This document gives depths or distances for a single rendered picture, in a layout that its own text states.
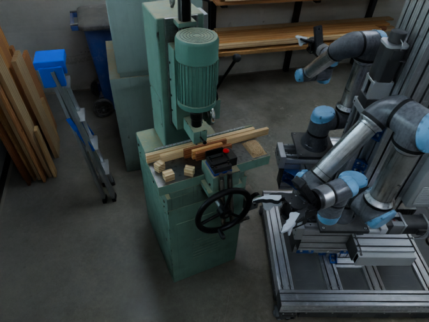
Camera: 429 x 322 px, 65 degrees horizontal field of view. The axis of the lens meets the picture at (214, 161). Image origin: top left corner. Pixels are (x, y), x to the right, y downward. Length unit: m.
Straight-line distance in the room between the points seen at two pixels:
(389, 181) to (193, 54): 0.86
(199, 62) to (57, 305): 1.68
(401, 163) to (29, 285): 2.17
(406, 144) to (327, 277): 1.16
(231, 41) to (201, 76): 2.27
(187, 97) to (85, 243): 1.47
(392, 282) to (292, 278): 0.60
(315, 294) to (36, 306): 1.64
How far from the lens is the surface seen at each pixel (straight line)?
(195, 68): 1.37
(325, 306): 2.11
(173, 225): 1.81
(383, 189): 1.40
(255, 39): 3.74
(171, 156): 1.67
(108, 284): 2.36
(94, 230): 2.62
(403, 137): 1.26
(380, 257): 1.74
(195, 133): 1.58
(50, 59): 2.14
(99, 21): 3.22
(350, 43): 1.72
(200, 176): 1.61
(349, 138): 1.29
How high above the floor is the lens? 2.03
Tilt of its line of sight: 42 degrees down
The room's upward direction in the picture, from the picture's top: 3 degrees clockwise
